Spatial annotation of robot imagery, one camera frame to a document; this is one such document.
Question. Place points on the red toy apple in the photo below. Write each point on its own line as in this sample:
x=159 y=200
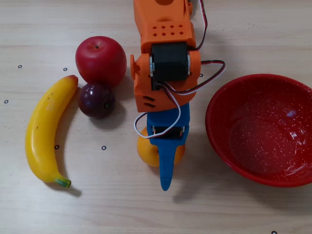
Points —
x=101 y=59

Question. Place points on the red speckled enamel bowl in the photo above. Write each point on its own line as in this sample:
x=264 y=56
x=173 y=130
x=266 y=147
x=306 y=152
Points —
x=260 y=136

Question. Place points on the yellow toy banana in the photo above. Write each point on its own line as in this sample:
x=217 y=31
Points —
x=40 y=136

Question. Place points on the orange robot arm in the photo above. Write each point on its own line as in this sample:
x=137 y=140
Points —
x=165 y=31

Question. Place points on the orange yellow toy peach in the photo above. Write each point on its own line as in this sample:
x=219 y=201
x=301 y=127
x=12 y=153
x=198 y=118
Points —
x=147 y=152

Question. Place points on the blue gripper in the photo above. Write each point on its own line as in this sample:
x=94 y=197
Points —
x=167 y=142

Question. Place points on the dark purple toy plum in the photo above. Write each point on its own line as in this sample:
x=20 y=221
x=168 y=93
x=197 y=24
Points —
x=96 y=101

